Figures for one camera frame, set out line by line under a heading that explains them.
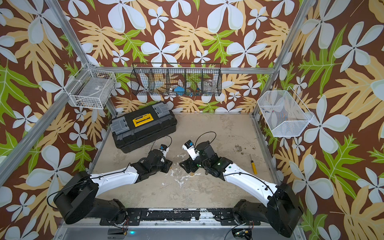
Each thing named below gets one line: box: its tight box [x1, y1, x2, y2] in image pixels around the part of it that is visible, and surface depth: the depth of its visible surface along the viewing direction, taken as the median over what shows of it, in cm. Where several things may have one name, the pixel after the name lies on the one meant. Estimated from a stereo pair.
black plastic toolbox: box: [110, 101, 178, 154], surface depth 95 cm
